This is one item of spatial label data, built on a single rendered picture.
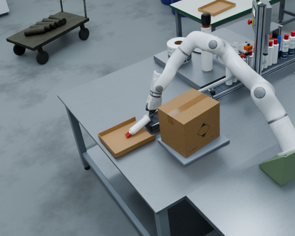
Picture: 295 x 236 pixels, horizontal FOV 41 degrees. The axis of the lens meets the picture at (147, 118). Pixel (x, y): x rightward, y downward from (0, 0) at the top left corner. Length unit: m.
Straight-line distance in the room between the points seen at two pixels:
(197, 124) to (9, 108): 3.01
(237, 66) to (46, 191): 2.10
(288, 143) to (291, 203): 0.33
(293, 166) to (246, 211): 0.36
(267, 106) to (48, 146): 2.49
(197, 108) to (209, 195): 0.51
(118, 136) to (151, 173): 0.44
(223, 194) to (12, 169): 2.35
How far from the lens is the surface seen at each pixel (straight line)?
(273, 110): 2.31
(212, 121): 2.45
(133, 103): 2.98
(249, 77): 2.38
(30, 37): 5.79
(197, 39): 2.44
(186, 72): 3.18
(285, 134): 2.31
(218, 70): 3.19
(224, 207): 2.20
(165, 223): 2.36
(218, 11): 4.36
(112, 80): 3.30
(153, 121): 2.69
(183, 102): 2.42
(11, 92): 5.22
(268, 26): 2.80
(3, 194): 3.82
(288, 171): 2.29
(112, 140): 2.66
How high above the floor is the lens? 2.53
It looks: 37 degrees down
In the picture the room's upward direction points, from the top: 8 degrees counter-clockwise
